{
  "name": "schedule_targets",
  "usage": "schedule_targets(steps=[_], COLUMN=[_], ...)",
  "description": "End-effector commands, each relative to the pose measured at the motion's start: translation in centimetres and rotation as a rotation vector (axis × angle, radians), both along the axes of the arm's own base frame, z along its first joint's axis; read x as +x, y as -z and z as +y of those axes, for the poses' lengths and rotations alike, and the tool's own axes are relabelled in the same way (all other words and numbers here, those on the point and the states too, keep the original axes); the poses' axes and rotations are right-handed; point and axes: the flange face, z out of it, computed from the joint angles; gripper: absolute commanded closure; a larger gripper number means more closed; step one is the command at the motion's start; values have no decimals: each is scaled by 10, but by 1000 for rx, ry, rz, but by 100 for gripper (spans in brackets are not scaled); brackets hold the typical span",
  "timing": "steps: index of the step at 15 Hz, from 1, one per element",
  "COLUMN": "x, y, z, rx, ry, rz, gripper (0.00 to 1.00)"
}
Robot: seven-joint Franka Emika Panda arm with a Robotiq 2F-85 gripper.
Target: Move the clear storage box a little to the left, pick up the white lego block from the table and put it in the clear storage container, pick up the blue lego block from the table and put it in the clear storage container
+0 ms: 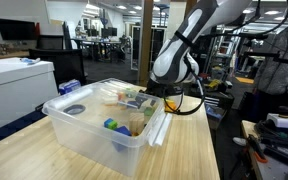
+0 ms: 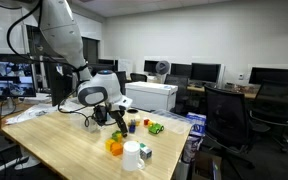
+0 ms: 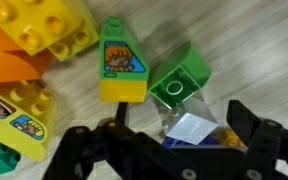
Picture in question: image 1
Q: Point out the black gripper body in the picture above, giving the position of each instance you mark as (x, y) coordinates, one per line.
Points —
(164, 90)

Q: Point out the blue curved lego block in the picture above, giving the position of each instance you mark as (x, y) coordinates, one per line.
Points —
(130, 104)

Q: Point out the clear plastic storage box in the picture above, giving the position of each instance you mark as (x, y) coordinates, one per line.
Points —
(94, 146)

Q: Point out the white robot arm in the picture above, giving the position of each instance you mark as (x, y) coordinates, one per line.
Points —
(177, 56)

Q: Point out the yellow block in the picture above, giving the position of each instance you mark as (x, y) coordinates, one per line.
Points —
(167, 106)

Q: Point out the wooden cylinder block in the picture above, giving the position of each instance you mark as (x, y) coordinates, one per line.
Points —
(136, 121)

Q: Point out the red lego block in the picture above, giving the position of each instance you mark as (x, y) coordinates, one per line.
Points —
(121, 96)

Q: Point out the white cardboard box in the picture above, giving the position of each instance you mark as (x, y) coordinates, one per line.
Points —
(14, 93)

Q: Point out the black cabinet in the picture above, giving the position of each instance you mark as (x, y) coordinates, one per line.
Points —
(159, 46)

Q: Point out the yellow toy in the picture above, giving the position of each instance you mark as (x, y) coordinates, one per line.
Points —
(214, 83)

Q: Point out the wooden pillar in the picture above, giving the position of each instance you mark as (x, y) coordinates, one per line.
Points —
(146, 40)

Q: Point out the blue plastic object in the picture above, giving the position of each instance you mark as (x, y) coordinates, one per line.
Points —
(213, 112)

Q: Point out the black cart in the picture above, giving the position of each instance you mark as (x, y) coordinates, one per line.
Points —
(220, 100)

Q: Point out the blue and green cube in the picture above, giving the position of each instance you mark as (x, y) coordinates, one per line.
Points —
(110, 124)

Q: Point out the blue and white carton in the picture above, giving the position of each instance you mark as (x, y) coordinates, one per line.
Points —
(69, 86)

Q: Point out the black mesh office chair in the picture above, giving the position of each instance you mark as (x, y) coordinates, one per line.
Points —
(67, 66)
(49, 42)

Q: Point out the person in grey hoodie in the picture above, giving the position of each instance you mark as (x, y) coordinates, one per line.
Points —
(277, 66)

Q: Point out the white device with black knob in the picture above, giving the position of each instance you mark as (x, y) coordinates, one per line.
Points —
(283, 121)

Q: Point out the small blue white item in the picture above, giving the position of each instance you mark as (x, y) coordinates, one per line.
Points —
(30, 61)

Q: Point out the red object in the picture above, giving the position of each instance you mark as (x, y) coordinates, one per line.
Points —
(37, 30)

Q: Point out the wide black monitor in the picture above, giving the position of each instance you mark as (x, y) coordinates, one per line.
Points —
(15, 29)

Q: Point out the wooden desk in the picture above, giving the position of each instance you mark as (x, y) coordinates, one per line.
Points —
(4, 55)

